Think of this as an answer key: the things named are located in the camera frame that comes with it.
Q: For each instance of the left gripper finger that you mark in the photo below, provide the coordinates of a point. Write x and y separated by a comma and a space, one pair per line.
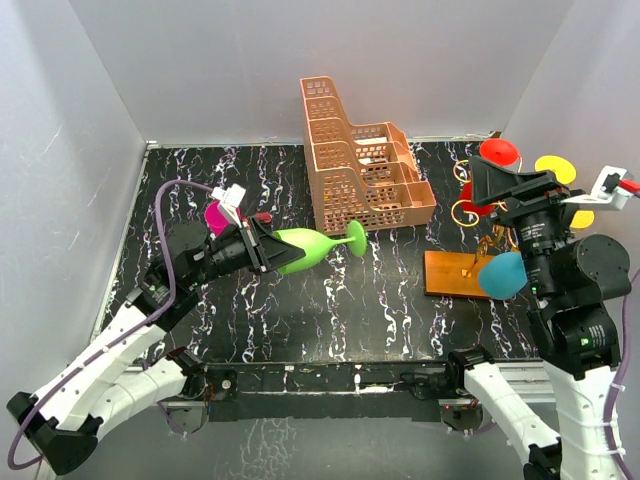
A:
259, 228
279, 250

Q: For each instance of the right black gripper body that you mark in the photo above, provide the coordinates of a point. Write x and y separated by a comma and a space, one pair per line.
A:
536, 221

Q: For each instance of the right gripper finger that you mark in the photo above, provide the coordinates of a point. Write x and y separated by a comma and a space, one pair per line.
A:
491, 183
536, 184

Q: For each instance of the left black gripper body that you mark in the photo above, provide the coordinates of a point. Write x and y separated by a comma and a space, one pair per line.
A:
237, 251

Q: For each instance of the green plastic wine glass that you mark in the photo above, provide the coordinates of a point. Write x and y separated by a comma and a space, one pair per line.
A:
316, 245

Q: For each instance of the magenta plastic wine glass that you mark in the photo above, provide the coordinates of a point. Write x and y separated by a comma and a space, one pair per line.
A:
221, 215

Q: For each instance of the blue plastic wine glass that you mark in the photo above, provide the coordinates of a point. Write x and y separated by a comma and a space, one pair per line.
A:
503, 277

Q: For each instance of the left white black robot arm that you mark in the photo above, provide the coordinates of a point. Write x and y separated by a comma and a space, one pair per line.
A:
65, 420

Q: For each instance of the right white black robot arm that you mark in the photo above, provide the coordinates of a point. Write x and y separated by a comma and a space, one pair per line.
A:
571, 280

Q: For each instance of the red plastic wine glass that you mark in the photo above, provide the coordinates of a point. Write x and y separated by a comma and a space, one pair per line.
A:
495, 150

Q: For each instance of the orange yellow wine glass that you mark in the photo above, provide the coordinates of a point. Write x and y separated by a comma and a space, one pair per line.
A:
563, 169

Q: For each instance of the yellow plastic wine glass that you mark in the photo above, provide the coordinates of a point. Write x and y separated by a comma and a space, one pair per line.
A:
582, 220

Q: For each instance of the peach plastic file organizer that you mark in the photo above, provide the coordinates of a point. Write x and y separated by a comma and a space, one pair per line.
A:
363, 172

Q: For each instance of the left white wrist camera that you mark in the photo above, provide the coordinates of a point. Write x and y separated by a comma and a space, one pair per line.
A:
228, 202

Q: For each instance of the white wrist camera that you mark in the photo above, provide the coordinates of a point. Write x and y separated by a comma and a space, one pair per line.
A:
228, 202
613, 187

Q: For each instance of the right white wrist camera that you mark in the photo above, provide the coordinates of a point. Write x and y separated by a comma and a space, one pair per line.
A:
613, 187

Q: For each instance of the gold wire wooden glass rack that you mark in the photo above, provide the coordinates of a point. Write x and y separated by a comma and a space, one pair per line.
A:
455, 274

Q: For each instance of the black front mounting rail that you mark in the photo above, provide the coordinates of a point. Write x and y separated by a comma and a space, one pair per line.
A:
344, 390

